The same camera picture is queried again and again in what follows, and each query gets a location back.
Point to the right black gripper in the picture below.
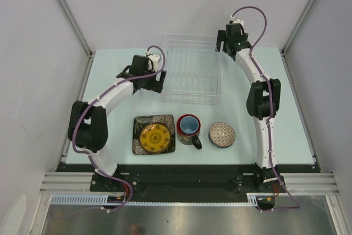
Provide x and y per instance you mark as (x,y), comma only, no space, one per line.
(221,37)

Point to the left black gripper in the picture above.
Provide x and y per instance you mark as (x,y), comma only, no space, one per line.
(156,86)

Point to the clear wire dish rack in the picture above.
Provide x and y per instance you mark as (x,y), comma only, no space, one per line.
(193,69)

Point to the light blue cup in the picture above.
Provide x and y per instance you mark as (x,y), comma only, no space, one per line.
(189,125)

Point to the red black mug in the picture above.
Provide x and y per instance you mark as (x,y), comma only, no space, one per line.
(189,139)

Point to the yellow round patterned plate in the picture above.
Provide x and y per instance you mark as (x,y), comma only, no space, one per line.
(155,138)

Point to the brown patterned bowl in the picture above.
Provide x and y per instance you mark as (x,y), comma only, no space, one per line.
(221,130)

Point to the blue patterned bowl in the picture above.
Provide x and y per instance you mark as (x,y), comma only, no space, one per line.
(222,143)

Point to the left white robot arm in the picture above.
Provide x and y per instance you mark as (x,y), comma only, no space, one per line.
(88,125)

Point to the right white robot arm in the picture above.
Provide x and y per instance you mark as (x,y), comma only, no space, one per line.
(262,103)

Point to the black square floral plate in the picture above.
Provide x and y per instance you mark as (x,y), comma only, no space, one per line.
(141,121)

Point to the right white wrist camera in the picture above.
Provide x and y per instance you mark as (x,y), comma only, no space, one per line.
(234,20)

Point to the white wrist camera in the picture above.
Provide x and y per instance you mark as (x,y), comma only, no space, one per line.
(234,20)
(153,61)

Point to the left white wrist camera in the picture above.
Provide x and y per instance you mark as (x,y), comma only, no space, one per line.
(153,61)

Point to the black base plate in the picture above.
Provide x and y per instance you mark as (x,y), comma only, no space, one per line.
(185,183)

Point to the right slotted cable duct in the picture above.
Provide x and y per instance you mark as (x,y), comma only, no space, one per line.
(263,198)

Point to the slotted cable duct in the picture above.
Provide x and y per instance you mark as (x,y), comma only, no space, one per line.
(94,199)
(263,198)

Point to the left slotted cable duct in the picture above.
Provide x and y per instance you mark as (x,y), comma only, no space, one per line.
(94,199)

